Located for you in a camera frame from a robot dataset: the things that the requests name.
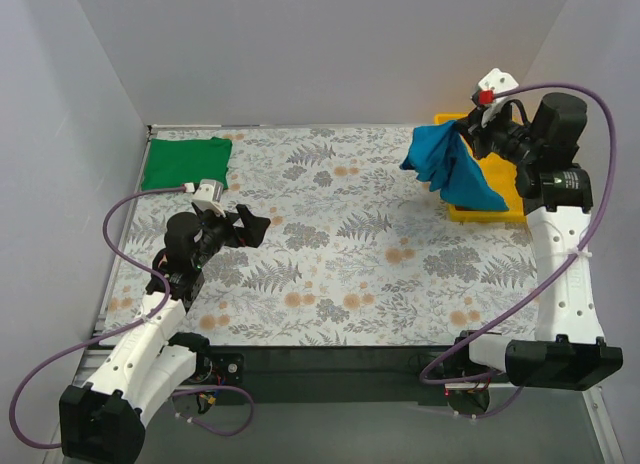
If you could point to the yellow plastic bin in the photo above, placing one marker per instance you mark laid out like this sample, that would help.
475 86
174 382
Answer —
500 177

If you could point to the blue t shirt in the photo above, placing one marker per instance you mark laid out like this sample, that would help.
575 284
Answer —
439 156

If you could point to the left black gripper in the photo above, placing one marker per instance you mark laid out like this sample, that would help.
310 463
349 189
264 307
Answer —
233 226

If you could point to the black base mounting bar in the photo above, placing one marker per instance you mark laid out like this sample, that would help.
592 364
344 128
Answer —
327 374

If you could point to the folded green t shirt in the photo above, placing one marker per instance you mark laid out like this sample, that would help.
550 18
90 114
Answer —
174 163

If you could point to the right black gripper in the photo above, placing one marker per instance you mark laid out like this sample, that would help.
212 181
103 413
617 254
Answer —
480 135

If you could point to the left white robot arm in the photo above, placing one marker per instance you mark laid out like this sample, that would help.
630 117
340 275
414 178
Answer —
104 420

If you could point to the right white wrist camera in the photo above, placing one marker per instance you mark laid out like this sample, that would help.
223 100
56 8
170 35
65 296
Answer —
487 89

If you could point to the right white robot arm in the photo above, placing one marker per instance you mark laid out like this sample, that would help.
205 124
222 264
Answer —
568 350

